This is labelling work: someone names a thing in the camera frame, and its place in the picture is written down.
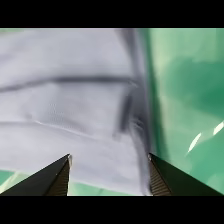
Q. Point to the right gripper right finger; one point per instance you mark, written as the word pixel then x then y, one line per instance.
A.
pixel 170 181

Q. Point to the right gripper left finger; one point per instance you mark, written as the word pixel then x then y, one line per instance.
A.
pixel 50 180

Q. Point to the white shirt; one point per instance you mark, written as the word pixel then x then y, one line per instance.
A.
pixel 66 100

